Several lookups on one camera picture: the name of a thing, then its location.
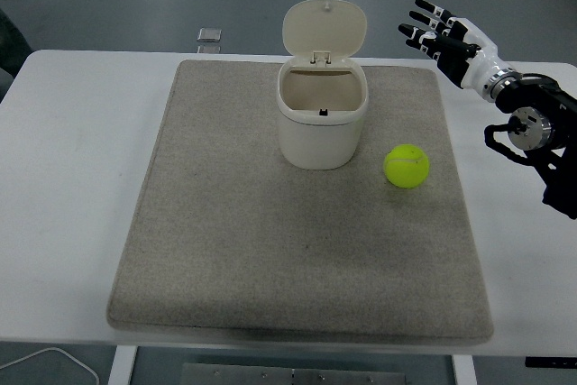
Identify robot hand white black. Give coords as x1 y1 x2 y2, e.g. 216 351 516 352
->
398 0 512 100

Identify yellow tennis ball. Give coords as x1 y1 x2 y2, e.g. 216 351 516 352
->
383 143 431 188

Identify white bin with flip lid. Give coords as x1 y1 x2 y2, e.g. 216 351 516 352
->
276 0 371 171

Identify beige fabric mat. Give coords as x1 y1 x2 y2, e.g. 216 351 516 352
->
105 59 496 344

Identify white table leg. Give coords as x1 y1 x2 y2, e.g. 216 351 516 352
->
450 352 479 385
107 344 139 385

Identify black bar under table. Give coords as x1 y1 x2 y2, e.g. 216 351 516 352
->
524 356 577 369

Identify grey metal plate with screws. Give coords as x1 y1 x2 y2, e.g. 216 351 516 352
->
181 362 409 385

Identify white cable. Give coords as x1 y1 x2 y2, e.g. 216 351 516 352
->
0 346 100 385

